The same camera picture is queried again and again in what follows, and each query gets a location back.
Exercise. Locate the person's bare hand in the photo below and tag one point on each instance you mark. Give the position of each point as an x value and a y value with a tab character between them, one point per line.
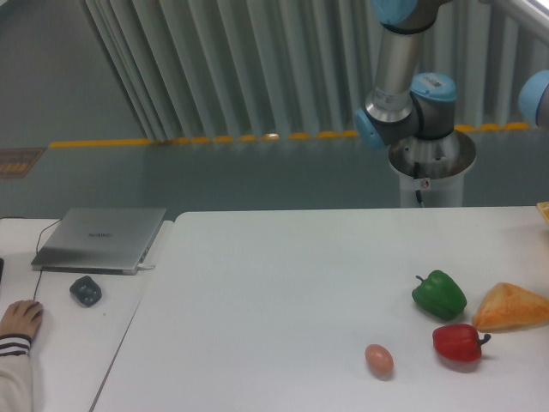
22	318

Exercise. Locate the white striped sleeve forearm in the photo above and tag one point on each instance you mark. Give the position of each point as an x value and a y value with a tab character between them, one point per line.
16	373

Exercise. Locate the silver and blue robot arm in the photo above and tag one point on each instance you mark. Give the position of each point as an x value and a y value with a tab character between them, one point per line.
401	105

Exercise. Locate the green bell pepper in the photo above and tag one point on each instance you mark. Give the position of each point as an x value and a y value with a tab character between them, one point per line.
440	296

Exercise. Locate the red bell pepper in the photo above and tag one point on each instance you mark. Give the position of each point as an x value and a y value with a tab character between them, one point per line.
459	342

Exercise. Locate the black device edge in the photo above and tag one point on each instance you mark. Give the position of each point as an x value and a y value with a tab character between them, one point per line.
2	263

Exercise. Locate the small black gadget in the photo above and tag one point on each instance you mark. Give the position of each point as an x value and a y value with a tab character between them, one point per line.
86	291

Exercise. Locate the silver closed laptop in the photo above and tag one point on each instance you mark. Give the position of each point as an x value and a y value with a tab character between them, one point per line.
110	241

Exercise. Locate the brown floor mat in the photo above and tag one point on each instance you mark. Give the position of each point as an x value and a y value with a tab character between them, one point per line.
17	162

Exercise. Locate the pleated white curtain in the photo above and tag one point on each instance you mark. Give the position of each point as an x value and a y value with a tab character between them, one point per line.
220	69

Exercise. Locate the brown egg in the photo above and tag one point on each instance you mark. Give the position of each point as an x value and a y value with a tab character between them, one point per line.
379	360

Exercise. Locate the triangular toasted bread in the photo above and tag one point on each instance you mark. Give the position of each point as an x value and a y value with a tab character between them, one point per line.
507	306

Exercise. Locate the yellow box corner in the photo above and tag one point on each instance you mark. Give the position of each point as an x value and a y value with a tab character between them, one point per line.
543	209

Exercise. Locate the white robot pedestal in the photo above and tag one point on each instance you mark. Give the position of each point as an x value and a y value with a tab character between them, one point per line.
431	173

